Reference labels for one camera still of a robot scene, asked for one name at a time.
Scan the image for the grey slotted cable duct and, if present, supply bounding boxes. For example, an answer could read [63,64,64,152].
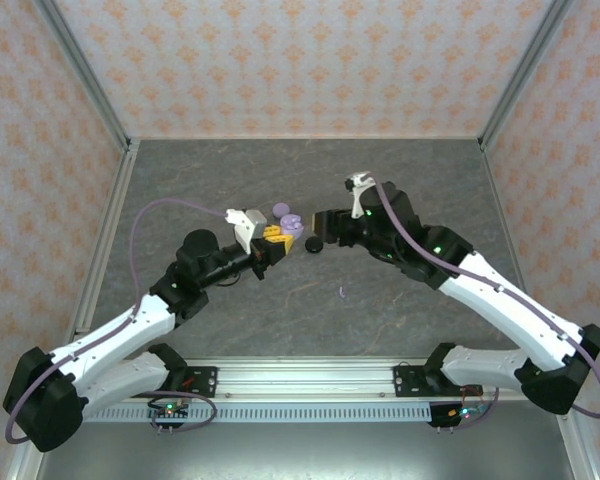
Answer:
[83,403,434,424]

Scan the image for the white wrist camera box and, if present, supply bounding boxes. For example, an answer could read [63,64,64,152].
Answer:
[224,208,272,256]
[344,170,377,219]

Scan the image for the small lit circuit board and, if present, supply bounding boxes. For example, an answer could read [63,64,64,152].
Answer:
[147,398,192,423]
[447,402,491,424]

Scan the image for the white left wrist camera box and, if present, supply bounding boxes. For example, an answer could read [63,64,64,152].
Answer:
[224,208,272,256]

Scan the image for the silver aluminium frame post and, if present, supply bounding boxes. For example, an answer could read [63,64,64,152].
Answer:
[33,0,134,154]
[478,0,576,152]

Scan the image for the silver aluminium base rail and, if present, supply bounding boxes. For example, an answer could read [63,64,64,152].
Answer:
[87,360,580,402]

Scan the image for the purple round earbud case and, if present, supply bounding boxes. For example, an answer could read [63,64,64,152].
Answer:
[272,201,307,237]

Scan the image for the aluminium table side rail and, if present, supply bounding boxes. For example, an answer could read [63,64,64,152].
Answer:
[7,139,141,480]
[478,139,600,480]

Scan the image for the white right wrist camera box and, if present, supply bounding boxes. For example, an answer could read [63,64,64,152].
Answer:
[344,170,377,219]

